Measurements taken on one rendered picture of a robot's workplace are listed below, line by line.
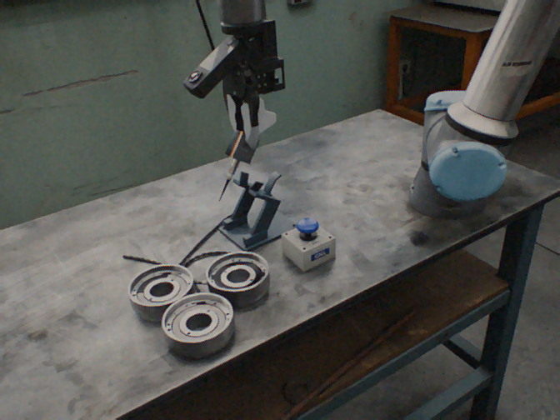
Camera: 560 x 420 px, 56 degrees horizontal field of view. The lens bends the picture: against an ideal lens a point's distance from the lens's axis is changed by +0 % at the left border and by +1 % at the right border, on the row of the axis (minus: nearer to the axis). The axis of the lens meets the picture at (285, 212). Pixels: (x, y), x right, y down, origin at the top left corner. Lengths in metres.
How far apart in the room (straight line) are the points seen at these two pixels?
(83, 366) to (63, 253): 0.31
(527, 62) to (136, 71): 1.84
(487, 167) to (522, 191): 0.34
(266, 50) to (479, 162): 0.39
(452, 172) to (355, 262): 0.23
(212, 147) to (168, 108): 0.31
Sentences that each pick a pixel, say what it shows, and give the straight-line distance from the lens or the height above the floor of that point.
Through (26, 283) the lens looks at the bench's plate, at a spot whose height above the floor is 0.80.
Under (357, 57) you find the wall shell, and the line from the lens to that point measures 3.06.
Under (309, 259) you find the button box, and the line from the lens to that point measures 0.92.
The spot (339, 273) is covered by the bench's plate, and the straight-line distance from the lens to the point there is 0.92.
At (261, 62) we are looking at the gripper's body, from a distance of 0.89.
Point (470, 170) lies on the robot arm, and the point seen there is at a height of 0.98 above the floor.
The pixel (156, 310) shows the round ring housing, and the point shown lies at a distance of 0.85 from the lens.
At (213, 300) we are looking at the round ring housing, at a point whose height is 0.83.
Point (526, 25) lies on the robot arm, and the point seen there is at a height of 1.19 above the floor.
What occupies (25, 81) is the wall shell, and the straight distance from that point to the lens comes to 2.33.
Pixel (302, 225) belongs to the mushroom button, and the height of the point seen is 0.87.
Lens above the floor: 1.38
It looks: 32 degrees down
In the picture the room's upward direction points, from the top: 4 degrees counter-clockwise
